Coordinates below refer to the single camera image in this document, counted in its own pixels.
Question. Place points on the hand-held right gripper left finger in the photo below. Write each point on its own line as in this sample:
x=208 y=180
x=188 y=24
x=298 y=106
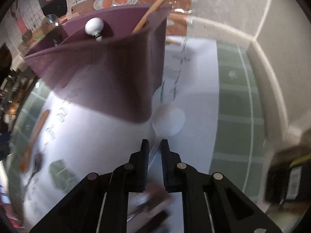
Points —
x=145 y=165

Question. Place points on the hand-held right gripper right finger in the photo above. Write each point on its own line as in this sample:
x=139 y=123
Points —
x=166 y=167

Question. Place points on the translucent white spoon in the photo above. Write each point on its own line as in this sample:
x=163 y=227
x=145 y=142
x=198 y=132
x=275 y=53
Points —
x=170 y=122

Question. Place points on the purple utensil holder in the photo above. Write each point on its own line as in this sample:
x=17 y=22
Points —
x=109 y=77

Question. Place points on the thin wooden stick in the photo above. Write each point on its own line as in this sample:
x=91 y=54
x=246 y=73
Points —
x=158 y=3

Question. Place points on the dark brown utensil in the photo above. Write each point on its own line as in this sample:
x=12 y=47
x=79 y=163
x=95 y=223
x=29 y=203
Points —
x=158 y=195

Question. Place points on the white printed mat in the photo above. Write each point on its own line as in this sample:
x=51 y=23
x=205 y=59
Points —
x=97 y=136

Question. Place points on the green grid cutting mat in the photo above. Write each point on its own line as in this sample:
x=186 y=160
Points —
x=233 y=116

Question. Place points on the small dark spoon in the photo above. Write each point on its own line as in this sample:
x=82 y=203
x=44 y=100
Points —
x=37 y=159

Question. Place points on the black and cream appliance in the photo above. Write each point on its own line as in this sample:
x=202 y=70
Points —
x=279 y=174

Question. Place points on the wooden spoon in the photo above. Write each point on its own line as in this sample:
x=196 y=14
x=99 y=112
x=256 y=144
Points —
x=36 y=131

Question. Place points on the white bulb-shaped utensil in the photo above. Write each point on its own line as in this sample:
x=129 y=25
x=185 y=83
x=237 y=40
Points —
x=93 y=26

